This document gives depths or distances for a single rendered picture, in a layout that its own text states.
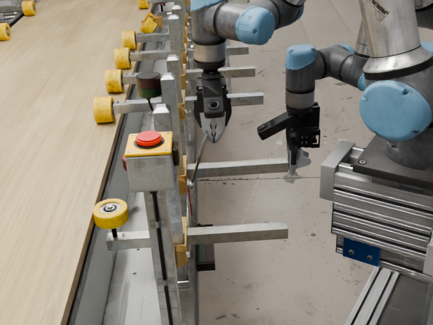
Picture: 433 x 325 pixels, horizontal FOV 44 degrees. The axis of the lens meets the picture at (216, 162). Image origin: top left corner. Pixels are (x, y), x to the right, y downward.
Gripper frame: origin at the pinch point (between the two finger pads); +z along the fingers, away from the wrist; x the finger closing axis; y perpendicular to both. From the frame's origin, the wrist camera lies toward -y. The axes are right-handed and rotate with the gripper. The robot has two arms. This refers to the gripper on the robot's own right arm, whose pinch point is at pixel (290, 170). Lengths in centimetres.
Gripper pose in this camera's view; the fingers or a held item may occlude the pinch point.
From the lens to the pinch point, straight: 151.2
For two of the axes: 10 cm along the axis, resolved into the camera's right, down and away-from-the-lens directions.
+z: 0.5, 8.7, 4.9
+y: 10.0, -0.6, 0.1
